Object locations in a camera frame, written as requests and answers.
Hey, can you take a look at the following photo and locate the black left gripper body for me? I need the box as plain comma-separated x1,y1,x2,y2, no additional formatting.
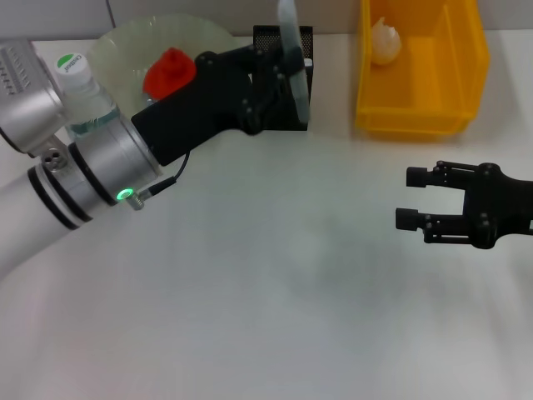
130,48,262,167

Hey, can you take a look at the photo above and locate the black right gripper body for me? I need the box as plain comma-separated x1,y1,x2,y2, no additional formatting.
461,162,533,250

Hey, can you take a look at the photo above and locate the grey marker pen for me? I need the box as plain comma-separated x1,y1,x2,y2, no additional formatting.
277,0,313,124

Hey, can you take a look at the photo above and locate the red-orange knitted toy orange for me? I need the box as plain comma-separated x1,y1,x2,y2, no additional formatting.
142,47,198,102

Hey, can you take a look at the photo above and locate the white paper ball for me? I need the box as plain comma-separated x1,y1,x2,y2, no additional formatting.
370,16,403,67

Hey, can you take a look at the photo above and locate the clear bottle with green label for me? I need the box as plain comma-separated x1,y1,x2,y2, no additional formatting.
55,52,122,139

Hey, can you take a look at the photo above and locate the black mesh pen holder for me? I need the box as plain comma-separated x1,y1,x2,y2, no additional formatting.
252,24,314,133

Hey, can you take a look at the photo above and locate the green glass fruit plate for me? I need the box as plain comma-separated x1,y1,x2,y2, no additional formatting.
86,14,239,116

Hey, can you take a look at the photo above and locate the yellow plastic bin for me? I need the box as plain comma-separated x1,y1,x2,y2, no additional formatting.
355,0,491,141

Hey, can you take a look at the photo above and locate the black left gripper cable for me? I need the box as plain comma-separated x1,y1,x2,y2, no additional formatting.
129,149,192,210

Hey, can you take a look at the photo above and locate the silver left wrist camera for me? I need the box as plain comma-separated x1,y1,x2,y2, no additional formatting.
0,39,71,156

